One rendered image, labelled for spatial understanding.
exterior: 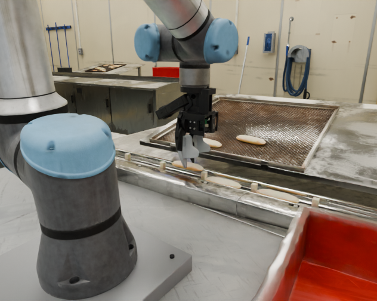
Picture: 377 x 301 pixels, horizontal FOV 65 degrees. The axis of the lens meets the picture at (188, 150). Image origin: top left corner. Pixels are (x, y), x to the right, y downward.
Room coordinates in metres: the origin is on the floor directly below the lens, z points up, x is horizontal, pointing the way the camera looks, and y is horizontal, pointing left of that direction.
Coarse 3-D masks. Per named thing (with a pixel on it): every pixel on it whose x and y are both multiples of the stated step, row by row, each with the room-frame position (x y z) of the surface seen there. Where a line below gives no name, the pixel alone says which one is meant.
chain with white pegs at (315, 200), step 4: (128, 156) 0.88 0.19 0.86; (128, 160) 0.88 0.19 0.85; (160, 164) 0.81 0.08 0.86; (164, 164) 0.81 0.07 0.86; (160, 168) 0.81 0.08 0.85; (164, 168) 0.81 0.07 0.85; (204, 172) 0.73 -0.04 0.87; (204, 176) 0.73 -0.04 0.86; (252, 184) 0.66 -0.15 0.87; (256, 184) 0.66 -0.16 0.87; (252, 188) 0.65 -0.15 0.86; (256, 188) 0.65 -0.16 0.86; (256, 192) 0.65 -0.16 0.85; (312, 200) 0.58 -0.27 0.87; (316, 200) 0.57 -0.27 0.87; (312, 204) 0.58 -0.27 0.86; (316, 204) 0.57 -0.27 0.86
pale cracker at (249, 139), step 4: (240, 136) 0.92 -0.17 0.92; (244, 136) 0.91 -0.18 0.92; (248, 136) 0.91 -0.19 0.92; (240, 140) 0.90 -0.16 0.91; (244, 140) 0.89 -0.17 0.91; (248, 140) 0.88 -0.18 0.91; (252, 140) 0.88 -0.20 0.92; (256, 140) 0.87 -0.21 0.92; (260, 140) 0.87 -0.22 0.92; (256, 144) 0.87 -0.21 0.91; (260, 144) 0.86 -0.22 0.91
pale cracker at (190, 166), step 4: (172, 164) 0.78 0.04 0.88; (176, 164) 0.77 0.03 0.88; (180, 164) 0.76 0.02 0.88; (188, 164) 0.76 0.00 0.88; (192, 164) 0.76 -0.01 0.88; (196, 164) 0.76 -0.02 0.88; (184, 168) 0.75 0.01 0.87; (188, 168) 0.74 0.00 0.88; (192, 168) 0.74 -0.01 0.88; (196, 168) 0.74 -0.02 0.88; (200, 168) 0.74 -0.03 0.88
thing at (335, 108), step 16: (224, 112) 1.19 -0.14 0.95; (240, 112) 1.17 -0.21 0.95; (272, 112) 1.13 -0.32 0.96; (288, 112) 1.12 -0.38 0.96; (336, 112) 1.05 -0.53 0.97; (224, 128) 1.02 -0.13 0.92; (240, 128) 1.01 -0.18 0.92; (272, 128) 0.98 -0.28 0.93; (304, 128) 0.95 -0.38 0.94; (160, 144) 0.94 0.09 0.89; (272, 144) 0.86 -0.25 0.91; (288, 144) 0.85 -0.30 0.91; (240, 160) 0.78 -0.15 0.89; (256, 160) 0.76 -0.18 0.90; (272, 160) 0.76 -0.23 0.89; (288, 160) 0.76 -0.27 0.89
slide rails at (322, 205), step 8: (136, 160) 0.88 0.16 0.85; (144, 160) 0.88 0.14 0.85; (168, 168) 0.81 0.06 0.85; (176, 168) 0.81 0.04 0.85; (200, 176) 0.75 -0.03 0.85; (208, 176) 0.75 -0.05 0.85; (240, 184) 0.70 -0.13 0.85; (304, 200) 0.61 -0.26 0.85; (328, 208) 0.57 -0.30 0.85; (336, 208) 0.57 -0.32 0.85; (344, 208) 0.57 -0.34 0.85; (360, 216) 0.54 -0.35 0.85; (368, 216) 0.54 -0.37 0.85; (376, 216) 0.54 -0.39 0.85
